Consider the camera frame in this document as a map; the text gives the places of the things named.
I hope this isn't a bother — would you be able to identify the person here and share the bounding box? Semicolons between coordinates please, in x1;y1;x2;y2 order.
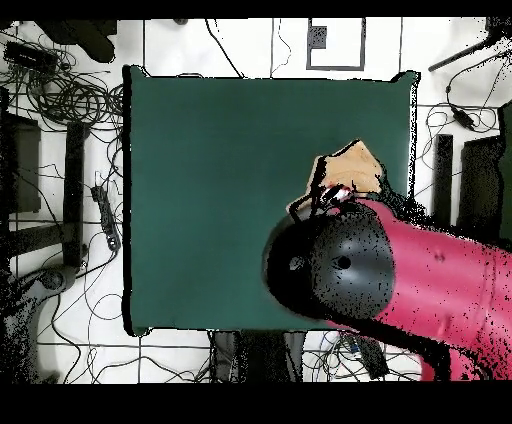
33;18;118;65

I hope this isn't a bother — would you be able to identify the dark flat panel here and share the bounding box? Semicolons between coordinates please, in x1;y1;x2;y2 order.
0;112;42;214
456;134;506;241

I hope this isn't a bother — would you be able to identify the grey chair base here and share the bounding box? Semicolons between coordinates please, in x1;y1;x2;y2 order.
0;263;81;384

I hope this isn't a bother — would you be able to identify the black tripod leg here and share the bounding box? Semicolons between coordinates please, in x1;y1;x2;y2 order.
426;17;512;73

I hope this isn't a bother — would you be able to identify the dark green tablecloth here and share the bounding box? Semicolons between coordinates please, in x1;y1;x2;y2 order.
121;63;421;337

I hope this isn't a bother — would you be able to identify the tan terry towel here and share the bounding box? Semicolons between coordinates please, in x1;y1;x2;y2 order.
286;139;386;215

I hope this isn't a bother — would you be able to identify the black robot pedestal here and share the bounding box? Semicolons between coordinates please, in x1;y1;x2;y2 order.
210;330;307;384

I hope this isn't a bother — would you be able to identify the black cable tangle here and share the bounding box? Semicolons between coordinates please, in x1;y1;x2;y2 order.
0;31;125;133

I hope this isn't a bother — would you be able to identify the long black power strip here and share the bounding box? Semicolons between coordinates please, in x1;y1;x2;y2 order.
353;330;391;380

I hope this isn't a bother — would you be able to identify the black power brick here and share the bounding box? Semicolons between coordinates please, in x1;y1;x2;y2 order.
3;40;60;71

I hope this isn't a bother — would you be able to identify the small black cable adapter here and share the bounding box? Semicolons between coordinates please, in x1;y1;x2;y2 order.
451;108;478;132

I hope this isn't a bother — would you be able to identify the black floor cable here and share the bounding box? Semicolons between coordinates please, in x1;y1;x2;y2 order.
204;17;246;79

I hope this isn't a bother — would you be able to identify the black floor bar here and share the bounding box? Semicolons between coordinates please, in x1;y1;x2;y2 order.
62;120;88;268
431;133;455;227

